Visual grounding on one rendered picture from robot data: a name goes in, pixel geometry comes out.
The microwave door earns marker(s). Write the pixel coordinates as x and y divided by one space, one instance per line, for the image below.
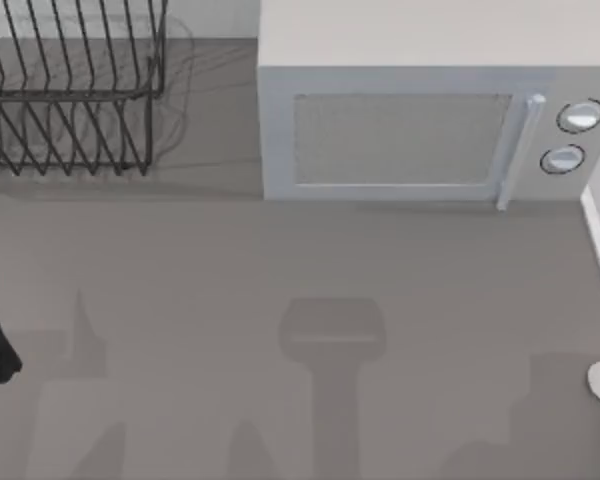
280 135

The pale microwave oven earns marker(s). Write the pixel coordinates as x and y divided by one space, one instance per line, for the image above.
420 45

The small microwave knob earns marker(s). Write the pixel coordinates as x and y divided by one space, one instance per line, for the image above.
562 159

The large microwave knob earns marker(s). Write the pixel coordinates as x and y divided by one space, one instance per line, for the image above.
580 116

